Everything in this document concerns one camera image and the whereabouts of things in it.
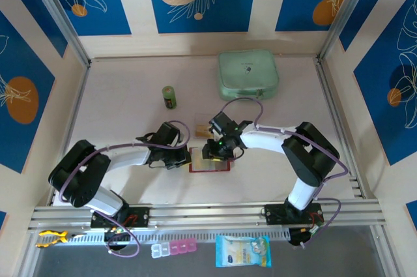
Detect red card holder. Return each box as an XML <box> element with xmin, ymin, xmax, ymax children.
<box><xmin>188</xmin><ymin>146</ymin><xmax>236</xmax><ymax>174</ymax></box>

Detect gold credit card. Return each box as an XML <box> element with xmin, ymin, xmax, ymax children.
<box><xmin>194</xmin><ymin>123</ymin><xmax>213</xmax><ymax>138</ymax></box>

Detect green cylindrical battery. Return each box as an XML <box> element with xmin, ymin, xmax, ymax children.
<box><xmin>162</xmin><ymin>85</ymin><xmax>179</xmax><ymax>110</ymax></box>

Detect mint green zip pouch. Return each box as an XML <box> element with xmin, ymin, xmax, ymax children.
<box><xmin>217</xmin><ymin>49</ymin><xmax>280</xmax><ymax>102</ymax></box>

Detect white pink pill organizer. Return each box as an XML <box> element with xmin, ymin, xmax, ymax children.
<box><xmin>151</xmin><ymin>239</ymin><xmax>198</xmax><ymax>259</ymax></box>

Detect blue wet wipes packet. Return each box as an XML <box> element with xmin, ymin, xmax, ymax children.
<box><xmin>214</xmin><ymin>235</ymin><xmax>272</xmax><ymax>269</ymax></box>

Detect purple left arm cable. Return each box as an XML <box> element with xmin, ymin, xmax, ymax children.
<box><xmin>58</xmin><ymin>119</ymin><xmax>192</xmax><ymax>203</ymax></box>

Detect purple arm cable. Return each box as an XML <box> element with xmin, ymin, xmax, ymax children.
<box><xmin>220</xmin><ymin>96</ymin><xmax>349</xmax><ymax>248</ymax></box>
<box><xmin>58</xmin><ymin>119</ymin><xmax>192</xmax><ymax>203</ymax></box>

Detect aluminium front rail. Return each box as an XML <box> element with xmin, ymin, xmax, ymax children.
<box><xmin>27</xmin><ymin>198</ymin><xmax>388</xmax><ymax>231</ymax></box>

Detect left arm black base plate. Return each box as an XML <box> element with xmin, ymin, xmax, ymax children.
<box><xmin>90</xmin><ymin>205</ymin><xmax>151</xmax><ymax>229</ymax></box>

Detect slotted grey cable duct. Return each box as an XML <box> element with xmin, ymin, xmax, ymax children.
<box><xmin>37</xmin><ymin>227</ymin><xmax>291</xmax><ymax>246</ymax></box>

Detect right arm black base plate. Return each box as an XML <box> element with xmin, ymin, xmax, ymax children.
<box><xmin>263</xmin><ymin>203</ymin><xmax>324</xmax><ymax>226</ymax></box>

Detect purple cable loop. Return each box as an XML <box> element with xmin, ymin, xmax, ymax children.
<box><xmin>106</xmin><ymin>221</ymin><xmax>141</xmax><ymax>257</ymax></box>

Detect aluminium back rail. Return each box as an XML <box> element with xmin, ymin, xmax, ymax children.
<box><xmin>88</xmin><ymin>56</ymin><xmax>322</xmax><ymax>63</ymax></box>

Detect aluminium side rail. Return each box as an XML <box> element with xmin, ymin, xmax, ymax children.
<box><xmin>45</xmin><ymin>61</ymin><xmax>92</xmax><ymax>208</ymax></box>
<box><xmin>314</xmin><ymin>57</ymin><xmax>374</xmax><ymax>199</ymax></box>

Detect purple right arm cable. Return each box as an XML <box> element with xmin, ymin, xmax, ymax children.
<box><xmin>220</xmin><ymin>96</ymin><xmax>349</xmax><ymax>248</ymax></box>

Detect yellow handled pliers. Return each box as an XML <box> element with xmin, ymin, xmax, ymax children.
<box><xmin>35</xmin><ymin>229</ymin><xmax>87</xmax><ymax>248</ymax></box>

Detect aluminium corner post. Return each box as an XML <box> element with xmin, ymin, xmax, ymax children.
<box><xmin>320</xmin><ymin>0</ymin><xmax>381</xmax><ymax>61</ymax></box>
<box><xmin>24</xmin><ymin>0</ymin><xmax>92</xmax><ymax>68</ymax></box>

